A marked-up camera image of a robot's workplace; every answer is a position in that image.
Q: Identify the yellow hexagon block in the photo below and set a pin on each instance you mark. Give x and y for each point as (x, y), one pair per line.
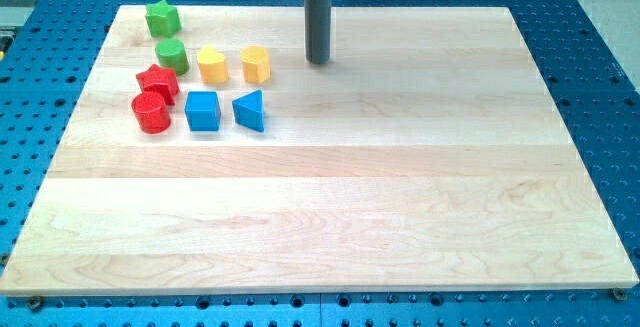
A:
(255, 64)

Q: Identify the yellow heart block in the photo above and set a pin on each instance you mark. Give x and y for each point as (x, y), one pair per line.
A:
(212, 66)

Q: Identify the blue triangle block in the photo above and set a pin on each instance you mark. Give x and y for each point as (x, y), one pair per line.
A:
(249, 112)

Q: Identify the light wooden board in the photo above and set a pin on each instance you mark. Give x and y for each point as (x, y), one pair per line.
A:
(427, 155)

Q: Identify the blue cube block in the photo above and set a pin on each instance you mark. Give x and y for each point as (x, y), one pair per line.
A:
(202, 111)

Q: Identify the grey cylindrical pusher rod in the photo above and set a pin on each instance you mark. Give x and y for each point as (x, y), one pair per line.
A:
(317, 30)

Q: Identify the red cylinder block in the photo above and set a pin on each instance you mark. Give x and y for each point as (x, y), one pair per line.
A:
(151, 112)

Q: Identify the red star block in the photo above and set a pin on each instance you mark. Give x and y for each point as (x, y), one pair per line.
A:
(161, 80)

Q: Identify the green cylinder block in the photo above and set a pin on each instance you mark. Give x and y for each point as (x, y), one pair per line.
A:
(171, 54)

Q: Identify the green star block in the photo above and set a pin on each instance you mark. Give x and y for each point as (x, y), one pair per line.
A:
(162, 19)

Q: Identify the left board clamp screw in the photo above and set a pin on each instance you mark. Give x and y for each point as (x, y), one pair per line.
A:
(35, 303)

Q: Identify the board clamp screw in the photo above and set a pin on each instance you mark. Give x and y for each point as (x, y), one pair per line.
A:
(35, 303)
(618, 295)

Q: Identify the right board clamp screw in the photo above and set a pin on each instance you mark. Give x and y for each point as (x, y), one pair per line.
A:
(618, 295)

